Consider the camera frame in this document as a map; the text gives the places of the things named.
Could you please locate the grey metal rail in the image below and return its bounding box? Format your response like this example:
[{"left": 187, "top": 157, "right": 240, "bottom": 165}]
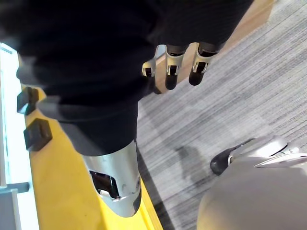
[{"left": 0, "top": 181, "right": 30, "bottom": 230}]

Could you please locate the robot right foot dark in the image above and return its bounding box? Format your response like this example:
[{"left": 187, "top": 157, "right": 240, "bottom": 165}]
[{"left": 210, "top": 146, "right": 242, "bottom": 176}]

